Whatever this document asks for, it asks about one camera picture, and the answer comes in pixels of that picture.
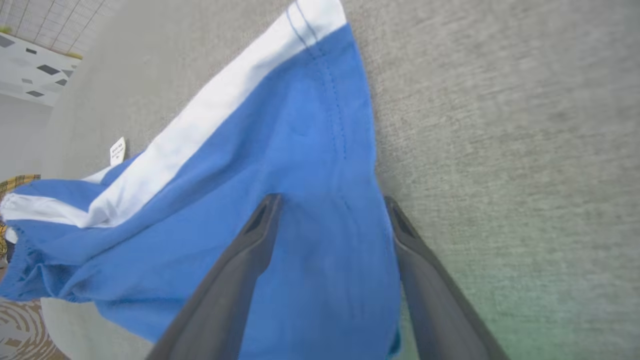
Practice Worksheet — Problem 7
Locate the brown swirl pattern rug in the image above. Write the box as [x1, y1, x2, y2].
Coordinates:
[0, 297, 68, 360]

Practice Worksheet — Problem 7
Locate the blue and white garment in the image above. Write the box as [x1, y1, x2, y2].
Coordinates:
[0, 0, 403, 360]

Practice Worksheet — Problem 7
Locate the yellow plaid cloth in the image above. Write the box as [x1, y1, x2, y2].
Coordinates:
[0, 174, 42, 261]

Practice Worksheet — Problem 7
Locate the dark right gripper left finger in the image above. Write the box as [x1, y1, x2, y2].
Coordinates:
[145, 193, 285, 360]

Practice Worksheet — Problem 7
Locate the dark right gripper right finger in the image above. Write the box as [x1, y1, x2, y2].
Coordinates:
[384, 196, 511, 360]

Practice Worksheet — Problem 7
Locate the white mat with dark diamonds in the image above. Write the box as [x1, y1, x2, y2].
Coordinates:
[0, 32, 83, 107]

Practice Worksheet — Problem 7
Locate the grey fabric sofa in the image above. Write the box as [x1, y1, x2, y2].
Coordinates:
[40, 0, 640, 360]

